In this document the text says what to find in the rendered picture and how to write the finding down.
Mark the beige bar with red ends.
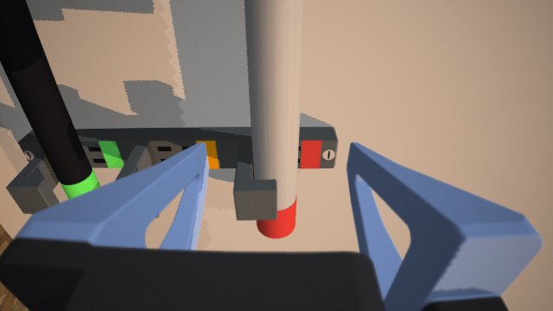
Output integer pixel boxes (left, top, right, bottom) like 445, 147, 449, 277
245, 0, 305, 238

